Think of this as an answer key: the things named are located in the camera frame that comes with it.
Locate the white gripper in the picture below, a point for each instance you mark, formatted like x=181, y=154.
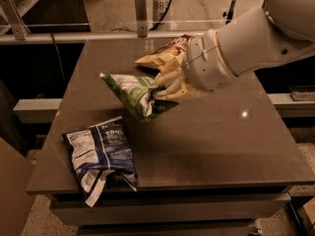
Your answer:
x=204, y=63

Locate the green jalapeno chip bag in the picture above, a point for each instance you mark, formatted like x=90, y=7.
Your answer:
x=137, y=95

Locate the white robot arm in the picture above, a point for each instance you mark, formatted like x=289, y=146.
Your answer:
x=273, y=34

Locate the brown yellow chip bag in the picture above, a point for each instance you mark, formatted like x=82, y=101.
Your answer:
x=174, y=51

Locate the blue chip bag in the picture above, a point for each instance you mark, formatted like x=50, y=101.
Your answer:
x=101, y=153

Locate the grey table drawer cabinet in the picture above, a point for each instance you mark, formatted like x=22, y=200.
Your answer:
x=170, y=215

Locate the white cylinder post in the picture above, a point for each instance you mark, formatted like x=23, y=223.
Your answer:
x=161, y=4

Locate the metal rail with brackets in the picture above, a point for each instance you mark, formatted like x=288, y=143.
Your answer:
x=22, y=35

